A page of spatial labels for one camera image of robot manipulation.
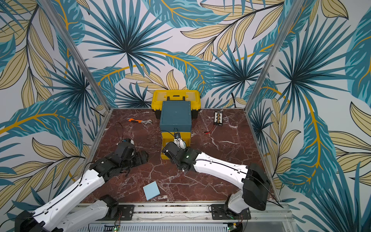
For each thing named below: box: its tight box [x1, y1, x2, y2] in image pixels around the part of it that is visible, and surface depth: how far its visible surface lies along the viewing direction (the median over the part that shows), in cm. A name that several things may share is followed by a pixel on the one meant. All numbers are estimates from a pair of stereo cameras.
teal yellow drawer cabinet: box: [159, 100, 193, 160], surface depth 87 cm
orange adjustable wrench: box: [126, 117, 153, 125], surface depth 112 cm
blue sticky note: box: [142, 180, 161, 201], surface depth 82 cm
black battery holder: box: [214, 110, 223, 127], surface depth 115 cm
